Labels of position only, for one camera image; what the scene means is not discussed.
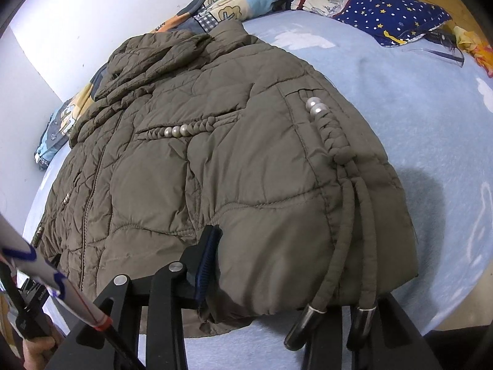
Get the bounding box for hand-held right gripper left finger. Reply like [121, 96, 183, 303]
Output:
[58, 225, 224, 370]

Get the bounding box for olive hooded puffer jacket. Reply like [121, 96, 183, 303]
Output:
[33, 21, 420, 351]

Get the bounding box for yellow orange cloth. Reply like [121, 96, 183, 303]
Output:
[452, 25, 493, 78]

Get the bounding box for star print pillow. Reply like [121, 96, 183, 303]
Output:
[291, 0, 453, 49]

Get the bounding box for blue cloud print bed sheet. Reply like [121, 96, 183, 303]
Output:
[21, 10, 493, 370]

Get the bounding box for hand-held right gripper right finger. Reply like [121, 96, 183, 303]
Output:
[302, 292, 440, 370]

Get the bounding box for person's left hand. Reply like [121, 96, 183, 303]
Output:
[21, 333, 68, 370]

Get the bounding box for black eyeglasses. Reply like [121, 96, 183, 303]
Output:
[401, 31, 466, 69]

